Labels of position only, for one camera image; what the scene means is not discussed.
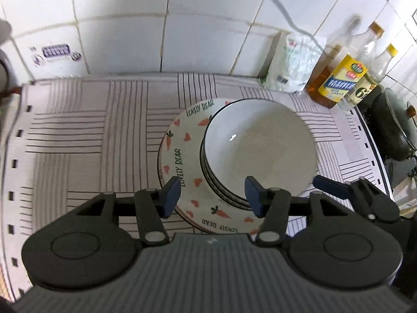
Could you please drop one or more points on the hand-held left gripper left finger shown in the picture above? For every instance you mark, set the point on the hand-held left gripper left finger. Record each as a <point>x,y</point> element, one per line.
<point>171,199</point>

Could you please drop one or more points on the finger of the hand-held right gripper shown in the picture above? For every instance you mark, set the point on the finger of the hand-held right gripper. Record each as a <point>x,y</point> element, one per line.
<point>329,186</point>

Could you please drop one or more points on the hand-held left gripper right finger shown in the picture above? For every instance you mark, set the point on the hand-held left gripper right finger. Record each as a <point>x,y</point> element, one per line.
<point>254,199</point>

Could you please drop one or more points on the white bowl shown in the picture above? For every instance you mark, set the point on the white bowl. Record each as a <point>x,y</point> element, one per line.
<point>260,143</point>
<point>217,191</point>
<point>224,202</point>

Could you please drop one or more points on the white carrot print plate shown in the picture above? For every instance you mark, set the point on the white carrot print plate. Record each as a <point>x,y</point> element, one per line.
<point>182,143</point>

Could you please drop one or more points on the dark wok with lid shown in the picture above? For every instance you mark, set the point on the dark wok with lid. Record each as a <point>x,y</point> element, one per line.
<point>391,120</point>

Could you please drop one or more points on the clear bottle with pale label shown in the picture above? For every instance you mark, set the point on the clear bottle with pale label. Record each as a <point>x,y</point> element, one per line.
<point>361,94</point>

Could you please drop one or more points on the clear bottle with brown liquid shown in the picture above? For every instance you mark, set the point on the clear bottle with brown liquid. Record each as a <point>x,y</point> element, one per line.
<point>321,84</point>

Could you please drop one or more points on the yellow label oil bottle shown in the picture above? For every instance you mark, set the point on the yellow label oil bottle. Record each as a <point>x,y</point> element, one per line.
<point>342,78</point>

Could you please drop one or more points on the striped table cloth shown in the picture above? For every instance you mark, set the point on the striped table cloth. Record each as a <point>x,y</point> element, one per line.
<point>81,130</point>

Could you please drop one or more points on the white salt bag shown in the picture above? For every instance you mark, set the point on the white salt bag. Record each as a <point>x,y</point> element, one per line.
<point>293,62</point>

